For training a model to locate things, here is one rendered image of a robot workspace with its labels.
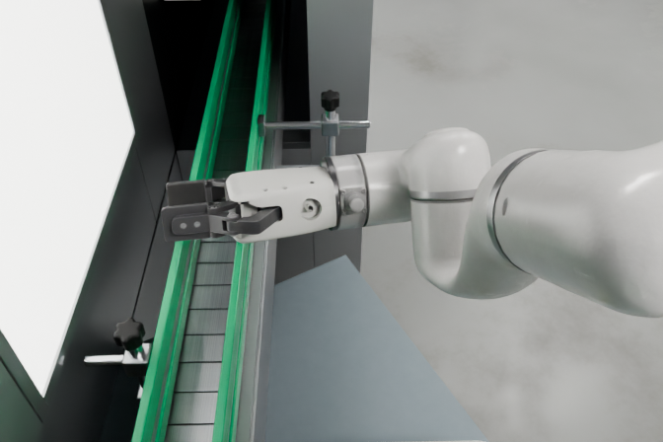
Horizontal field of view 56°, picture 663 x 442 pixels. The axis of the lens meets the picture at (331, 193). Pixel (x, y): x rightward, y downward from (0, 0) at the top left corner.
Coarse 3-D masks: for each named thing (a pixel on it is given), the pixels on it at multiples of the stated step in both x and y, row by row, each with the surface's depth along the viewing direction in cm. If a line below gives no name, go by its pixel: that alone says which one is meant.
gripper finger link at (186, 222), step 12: (192, 204) 56; (204, 204) 56; (168, 216) 55; (180, 216) 55; (192, 216) 55; (204, 216) 55; (216, 216) 55; (228, 216) 54; (168, 228) 56; (180, 228) 55; (192, 228) 55; (204, 228) 56; (216, 228) 55; (168, 240) 56; (180, 240) 56
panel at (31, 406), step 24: (120, 72) 80; (120, 168) 80; (96, 240) 71; (96, 264) 70; (72, 312) 64; (0, 336) 49; (0, 360) 50; (0, 384) 49; (24, 384) 53; (48, 384) 58; (0, 408) 49; (24, 408) 53; (0, 432) 49; (24, 432) 53
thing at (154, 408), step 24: (240, 0) 134; (216, 72) 103; (216, 96) 101; (216, 120) 102; (216, 144) 100; (192, 168) 85; (192, 240) 82; (192, 264) 81; (168, 288) 70; (168, 312) 68; (168, 336) 67; (168, 360) 69; (144, 384) 61; (168, 384) 68; (144, 408) 60; (168, 408) 67; (144, 432) 58
